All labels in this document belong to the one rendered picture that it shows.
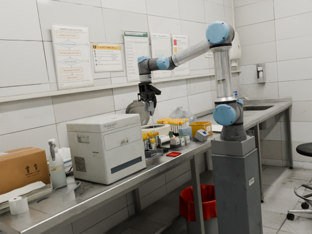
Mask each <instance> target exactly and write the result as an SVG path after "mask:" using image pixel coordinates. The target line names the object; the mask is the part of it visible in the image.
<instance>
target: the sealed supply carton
mask: <svg viewBox="0 0 312 234"><path fill-rule="evenodd" d="M38 181H39V182H40V181H42V182H43V183H44V184H45V185H47V184H51V181H50V176H49V170H48V164H47V158H46V150H44V149H39V148H35V147H26V148H19V149H14V150H10V151H6V152H2V153H0V195H3V194H6V193H8V192H11V191H13V190H16V189H19V188H22V187H24V186H27V185H29V184H32V183H35V182H38Z"/></svg>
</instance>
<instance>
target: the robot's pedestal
mask: <svg viewBox="0 0 312 234"><path fill-rule="evenodd" d="M211 157H212V165H213V175H214V190H215V201H216V211H217V221H218V232H219V234H263V227H262V214H261V200H260V181H259V167H258V154H257V149H256V148H254V149H253V150H251V151H250V152H248V153H247V154H245V155H244V156H231V155H220V154H212V155H211Z"/></svg>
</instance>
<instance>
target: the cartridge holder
mask: <svg viewBox="0 0 312 234"><path fill-rule="evenodd" d="M168 149H169V150H181V149H183V146H181V143H179V144H177V145H173V144H170V147H168Z"/></svg>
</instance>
